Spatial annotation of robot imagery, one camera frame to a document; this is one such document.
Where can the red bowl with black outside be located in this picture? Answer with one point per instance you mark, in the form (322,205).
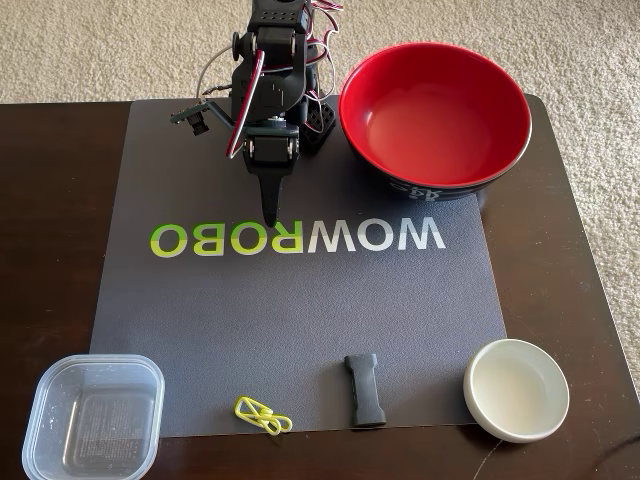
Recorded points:
(430,120)

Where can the grey mat with WOWROBO print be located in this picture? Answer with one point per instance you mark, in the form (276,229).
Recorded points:
(300,310)

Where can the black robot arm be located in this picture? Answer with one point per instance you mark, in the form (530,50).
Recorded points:
(275,45)

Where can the black dumbbell-shaped block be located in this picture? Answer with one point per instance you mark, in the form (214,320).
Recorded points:
(366,390)

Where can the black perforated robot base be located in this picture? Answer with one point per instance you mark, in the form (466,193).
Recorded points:
(320,125)

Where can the clear plastic food container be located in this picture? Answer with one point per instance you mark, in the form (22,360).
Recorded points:
(92,420)

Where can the small white bowl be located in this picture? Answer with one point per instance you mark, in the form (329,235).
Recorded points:
(515,390)

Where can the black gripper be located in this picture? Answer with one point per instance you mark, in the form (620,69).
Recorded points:
(270,150)

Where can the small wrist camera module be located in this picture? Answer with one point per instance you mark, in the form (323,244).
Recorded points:
(189,119)

